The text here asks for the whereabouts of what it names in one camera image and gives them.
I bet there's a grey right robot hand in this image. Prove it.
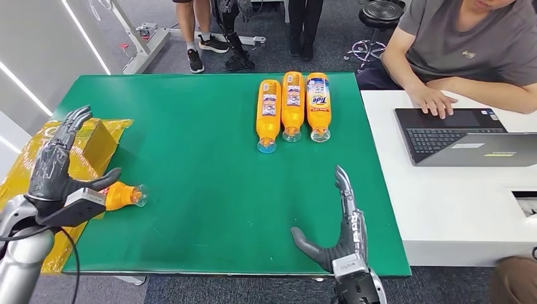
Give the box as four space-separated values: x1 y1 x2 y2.
290 165 369 274

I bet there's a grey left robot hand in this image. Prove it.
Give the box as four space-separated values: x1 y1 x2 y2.
25 105 122 206

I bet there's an orange detergent bottle clear cap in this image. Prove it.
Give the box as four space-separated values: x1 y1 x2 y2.
98 181 148 212

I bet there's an orange detergent bottle Tide logo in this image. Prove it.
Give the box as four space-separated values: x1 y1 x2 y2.
306 72 332 144

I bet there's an orange detergent bottle back label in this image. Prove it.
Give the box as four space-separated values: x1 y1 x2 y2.
281 71 306 144

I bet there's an orange detergent bottle blue cap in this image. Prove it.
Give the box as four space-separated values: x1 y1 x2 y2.
256 79 282 155

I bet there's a yellow film wrapped cardboard box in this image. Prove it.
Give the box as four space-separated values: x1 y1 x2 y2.
0 118 134 274

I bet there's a white desk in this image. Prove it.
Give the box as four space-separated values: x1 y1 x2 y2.
360 90 537 268

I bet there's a dark grey laptop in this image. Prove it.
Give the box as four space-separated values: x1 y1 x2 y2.
393 108 537 167

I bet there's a green table mat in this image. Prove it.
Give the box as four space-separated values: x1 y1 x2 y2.
53 73 412 278

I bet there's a person's right hand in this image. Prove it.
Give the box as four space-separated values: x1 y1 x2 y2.
407 85 459 120

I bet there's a brown rounded object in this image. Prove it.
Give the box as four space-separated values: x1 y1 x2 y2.
490 256 537 304

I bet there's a standing person with bare legs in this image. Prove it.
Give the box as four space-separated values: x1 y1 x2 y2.
172 0 231 74

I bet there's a standing person in black trousers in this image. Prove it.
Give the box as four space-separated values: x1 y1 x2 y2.
287 0 325 62

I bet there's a black stool with chrome base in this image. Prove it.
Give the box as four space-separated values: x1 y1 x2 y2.
344 0 405 70

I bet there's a seated person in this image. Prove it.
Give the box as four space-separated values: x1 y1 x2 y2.
355 0 537 120

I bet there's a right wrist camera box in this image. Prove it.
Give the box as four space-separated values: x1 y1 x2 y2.
331 253 371 281

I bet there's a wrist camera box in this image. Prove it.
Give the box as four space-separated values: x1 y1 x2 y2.
35 187 108 229
331 253 371 281

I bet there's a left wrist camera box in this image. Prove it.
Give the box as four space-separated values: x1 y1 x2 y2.
35 187 108 229

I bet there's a white metal stand frame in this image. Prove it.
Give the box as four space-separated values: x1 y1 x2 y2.
88 0 267 75

